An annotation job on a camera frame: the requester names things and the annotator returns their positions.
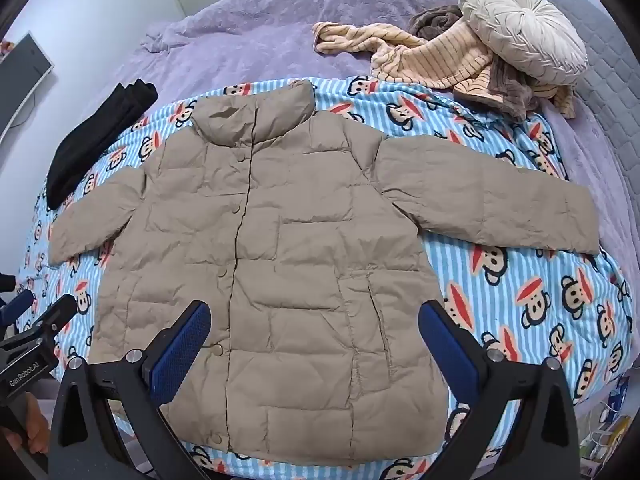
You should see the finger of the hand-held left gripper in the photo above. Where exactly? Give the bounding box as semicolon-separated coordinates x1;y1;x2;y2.
15;294;79;348
0;272;37;333

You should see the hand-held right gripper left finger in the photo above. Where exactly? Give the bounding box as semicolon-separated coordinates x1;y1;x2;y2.
47;300;211;480

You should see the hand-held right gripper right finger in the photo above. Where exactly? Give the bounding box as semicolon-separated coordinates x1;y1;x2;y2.
417;300;582;480

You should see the beige puffer jacket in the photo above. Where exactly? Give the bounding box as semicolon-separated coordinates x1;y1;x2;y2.
48;79;601;466

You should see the person's left hand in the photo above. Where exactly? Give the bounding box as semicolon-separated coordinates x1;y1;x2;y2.
20;392;52;468

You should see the monkey printed striped blanket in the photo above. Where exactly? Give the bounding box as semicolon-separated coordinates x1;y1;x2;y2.
15;75;633;480

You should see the black folded garment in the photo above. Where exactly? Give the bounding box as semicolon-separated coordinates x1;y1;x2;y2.
46;80;159;210

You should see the blue box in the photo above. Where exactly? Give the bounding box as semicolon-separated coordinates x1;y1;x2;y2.
602;377;632;423

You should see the white framed monitor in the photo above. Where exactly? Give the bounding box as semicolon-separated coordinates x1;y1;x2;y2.
0;32;55;133

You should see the brown fleece garment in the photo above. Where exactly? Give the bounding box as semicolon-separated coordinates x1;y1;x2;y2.
407;5;542;122

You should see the beige striped fleece garment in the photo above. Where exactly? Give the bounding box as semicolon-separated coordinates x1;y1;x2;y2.
312;21;576;120

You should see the grey padded headboard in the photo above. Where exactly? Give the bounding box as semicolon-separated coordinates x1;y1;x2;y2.
507;0;640;241

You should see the purple bedspread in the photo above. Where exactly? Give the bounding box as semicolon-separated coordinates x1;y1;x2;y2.
90;0;636;281

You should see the round cream pleated pillow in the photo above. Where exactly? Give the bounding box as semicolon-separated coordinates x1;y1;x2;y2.
457;0;588;86

